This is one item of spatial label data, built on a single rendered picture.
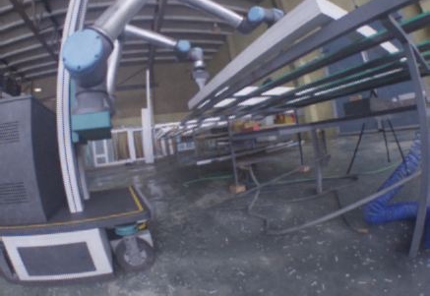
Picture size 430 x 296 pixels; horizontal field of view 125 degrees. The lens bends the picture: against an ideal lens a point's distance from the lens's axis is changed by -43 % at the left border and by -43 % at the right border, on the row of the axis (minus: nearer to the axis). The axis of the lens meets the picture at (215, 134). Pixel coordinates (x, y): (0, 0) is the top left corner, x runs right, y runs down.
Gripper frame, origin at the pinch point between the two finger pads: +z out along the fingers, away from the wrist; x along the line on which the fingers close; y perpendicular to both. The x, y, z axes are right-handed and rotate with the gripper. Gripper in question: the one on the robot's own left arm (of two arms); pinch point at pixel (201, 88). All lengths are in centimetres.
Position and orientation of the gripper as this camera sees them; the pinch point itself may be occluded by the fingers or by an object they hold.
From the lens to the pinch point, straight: 151.4
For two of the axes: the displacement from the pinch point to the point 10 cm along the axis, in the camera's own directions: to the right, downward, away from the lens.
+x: -9.2, 1.2, -3.7
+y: -3.6, 0.7, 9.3
